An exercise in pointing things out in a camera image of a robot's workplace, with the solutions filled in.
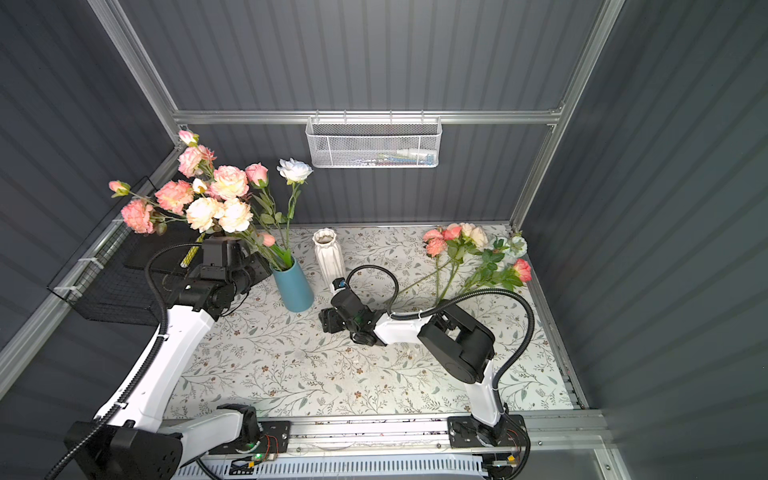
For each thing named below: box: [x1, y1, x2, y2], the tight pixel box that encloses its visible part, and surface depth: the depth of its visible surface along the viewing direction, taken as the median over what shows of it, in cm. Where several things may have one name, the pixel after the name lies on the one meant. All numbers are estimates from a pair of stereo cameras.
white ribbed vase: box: [312, 227, 346, 291], surface depth 90 cm
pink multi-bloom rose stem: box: [178, 130, 217, 182], surface depth 63 cm
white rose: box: [276, 158, 314, 264], surface depth 74 cm
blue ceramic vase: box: [273, 258, 314, 313], surface depth 91 cm
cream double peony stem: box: [187, 197, 282, 270], surface depth 64 cm
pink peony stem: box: [207, 165, 250, 201], surface depth 65 cm
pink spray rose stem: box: [108, 180, 199, 236], surface depth 63 cm
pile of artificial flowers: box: [398, 223, 532, 304], surface depth 110 cm
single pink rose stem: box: [245, 162, 288, 268], surface depth 76 cm
